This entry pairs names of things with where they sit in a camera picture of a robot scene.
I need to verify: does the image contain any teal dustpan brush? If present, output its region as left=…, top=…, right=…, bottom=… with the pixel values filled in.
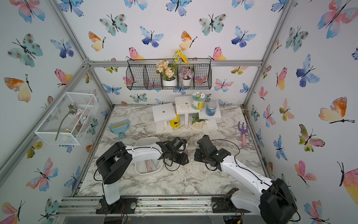
left=110, top=119, right=130, bottom=140

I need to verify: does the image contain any blue lid jar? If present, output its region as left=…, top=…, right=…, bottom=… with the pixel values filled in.
left=206, top=101, right=217, bottom=117

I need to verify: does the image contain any white wire cage shelf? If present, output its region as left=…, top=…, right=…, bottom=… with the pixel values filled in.
left=34, top=92, right=99, bottom=146

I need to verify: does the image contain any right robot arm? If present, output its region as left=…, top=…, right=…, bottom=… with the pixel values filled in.
left=194, top=135, right=299, bottom=224

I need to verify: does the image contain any black wire wall basket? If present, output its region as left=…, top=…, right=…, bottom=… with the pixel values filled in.
left=124, top=58, right=212, bottom=91

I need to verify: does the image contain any pink straight ruler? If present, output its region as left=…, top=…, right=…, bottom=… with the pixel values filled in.
left=145, top=160, right=154, bottom=173

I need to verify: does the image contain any green lid jar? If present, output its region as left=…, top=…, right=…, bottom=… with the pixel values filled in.
left=191, top=91, right=206, bottom=111

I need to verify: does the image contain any pink artificial flower stem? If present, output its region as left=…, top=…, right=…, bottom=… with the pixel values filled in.
left=55, top=103, right=83, bottom=141

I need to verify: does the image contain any white plastic storage box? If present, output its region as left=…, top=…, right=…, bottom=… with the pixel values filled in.
left=135, top=137, right=163, bottom=175

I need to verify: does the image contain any yellow artificial flower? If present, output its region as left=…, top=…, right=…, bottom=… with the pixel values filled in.
left=173, top=49, right=188, bottom=64

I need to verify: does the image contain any purple pink garden fork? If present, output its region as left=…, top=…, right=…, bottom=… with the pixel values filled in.
left=238, top=122, right=249, bottom=148

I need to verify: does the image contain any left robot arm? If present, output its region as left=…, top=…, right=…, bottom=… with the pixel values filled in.
left=96, top=137, right=189, bottom=215

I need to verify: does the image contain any beige flower pot plant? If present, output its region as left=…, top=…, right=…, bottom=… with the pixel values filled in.
left=156, top=60, right=178, bottom=87

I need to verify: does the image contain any purple flower pot plant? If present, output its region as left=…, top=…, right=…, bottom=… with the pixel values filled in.
left=179, top=68, right=194, bottom=86

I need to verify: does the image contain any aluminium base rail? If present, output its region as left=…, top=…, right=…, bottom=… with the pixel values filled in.
left=56, top=196, right=253, bottom=217

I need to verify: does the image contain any shell planter with greenery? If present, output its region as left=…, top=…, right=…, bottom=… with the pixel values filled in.
left=190, top=113, right=208, bottom=130

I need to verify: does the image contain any white tiered display stand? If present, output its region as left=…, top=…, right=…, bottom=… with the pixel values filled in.
left=152, top=96, right=222, bottom=134

